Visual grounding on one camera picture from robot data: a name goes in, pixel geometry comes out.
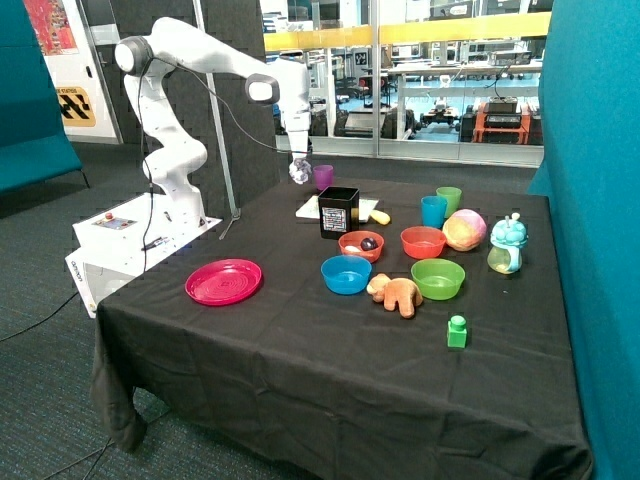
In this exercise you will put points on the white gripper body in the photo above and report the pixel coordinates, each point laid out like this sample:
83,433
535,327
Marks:
297,127

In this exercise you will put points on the paper ball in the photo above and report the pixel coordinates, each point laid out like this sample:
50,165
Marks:
300,172

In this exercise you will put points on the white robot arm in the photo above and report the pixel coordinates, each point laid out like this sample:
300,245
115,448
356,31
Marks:
171,44

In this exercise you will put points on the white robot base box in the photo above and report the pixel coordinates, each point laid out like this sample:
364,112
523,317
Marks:
123,242

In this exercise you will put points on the purple plastic cup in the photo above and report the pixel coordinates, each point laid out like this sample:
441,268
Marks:
323,176

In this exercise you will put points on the green marbled notebook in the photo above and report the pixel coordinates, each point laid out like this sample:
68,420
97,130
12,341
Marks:
310,209

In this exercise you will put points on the black square bin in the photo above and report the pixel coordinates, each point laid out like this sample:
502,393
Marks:
338,211

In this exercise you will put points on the yellow toy lemon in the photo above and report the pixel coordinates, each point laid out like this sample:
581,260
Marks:
380,217

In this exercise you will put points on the orange bowl with fruit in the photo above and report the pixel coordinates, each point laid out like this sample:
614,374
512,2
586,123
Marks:
354,238

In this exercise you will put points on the purple toy plum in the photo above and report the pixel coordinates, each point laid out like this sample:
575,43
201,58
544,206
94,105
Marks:
368,244

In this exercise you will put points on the blue plastic bowl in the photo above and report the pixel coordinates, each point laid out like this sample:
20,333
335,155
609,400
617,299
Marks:
346,274

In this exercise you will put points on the blue plastic cup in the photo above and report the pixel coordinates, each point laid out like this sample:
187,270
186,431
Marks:
433,209

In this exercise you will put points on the orange empty bowl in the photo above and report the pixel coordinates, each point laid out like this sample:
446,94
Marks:
422,242

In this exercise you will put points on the pink plastic plate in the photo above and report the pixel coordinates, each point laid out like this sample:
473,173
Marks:
224,282

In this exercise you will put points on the green plastic cup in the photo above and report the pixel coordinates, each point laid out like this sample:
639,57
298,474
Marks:
453,196

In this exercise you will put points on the brown plush toy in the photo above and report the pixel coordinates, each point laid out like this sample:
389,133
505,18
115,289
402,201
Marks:
400,294

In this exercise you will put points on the pink yellow soft ball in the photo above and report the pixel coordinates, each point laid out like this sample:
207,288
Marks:
464,230

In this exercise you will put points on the black tablecloth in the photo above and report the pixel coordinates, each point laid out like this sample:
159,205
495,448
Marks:
338,385

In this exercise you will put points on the green plastic bowl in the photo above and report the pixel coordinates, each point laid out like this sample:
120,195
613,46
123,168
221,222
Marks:
437,278

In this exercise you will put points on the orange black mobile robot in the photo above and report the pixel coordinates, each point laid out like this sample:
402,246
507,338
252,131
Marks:
502,120

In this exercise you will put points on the blue sippy cup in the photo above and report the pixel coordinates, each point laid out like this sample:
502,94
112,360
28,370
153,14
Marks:
508,237

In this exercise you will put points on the yellow black warning sign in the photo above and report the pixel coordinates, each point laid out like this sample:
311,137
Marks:
75,107

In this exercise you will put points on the green toy block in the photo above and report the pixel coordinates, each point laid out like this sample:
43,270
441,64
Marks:
457,332

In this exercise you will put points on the teal sofa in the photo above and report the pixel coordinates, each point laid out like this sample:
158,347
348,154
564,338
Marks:
34,146

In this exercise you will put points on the teal partition panel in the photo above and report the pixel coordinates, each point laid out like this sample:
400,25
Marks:
589,95

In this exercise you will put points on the red wall poster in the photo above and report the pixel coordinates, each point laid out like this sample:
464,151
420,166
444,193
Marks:
51,25

